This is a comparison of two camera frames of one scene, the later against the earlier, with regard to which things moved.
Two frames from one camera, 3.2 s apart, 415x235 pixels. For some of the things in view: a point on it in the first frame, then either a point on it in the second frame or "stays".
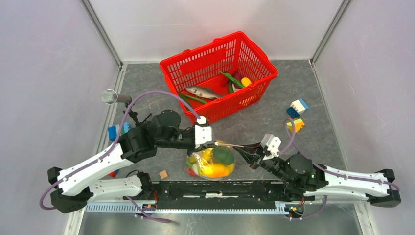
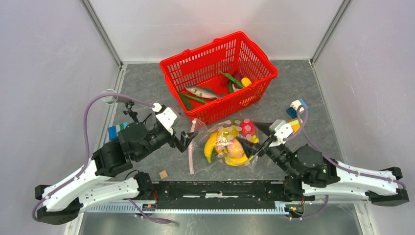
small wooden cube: x=163 y=174 stays
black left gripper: x=190 y=151 → x=183 y=143
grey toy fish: x=204 y=92 stays
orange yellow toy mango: x=216 y=170 → x=235 y=150
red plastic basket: x=224 y=80 stays
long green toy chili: x=197 y=99 stays
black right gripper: x=253 y=153 → x=250 y=148
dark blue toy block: x=292 y=112 stays
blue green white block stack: x=113 y=130 stays
